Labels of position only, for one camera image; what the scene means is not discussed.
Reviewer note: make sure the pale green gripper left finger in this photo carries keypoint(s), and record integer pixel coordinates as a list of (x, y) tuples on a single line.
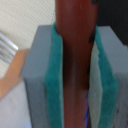
[(43, 77)]

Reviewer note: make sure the grey green gripper right finger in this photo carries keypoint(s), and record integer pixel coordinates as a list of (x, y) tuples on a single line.
[(108, 91)]

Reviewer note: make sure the brown toy sausage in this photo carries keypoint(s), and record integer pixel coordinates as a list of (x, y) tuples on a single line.
[(76, 23)]

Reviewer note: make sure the beige woven placemat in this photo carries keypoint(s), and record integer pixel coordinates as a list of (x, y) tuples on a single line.
[(19, 20)]

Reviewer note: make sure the fork with orange handle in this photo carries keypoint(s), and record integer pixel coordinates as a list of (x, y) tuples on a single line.
[(15, 58)]

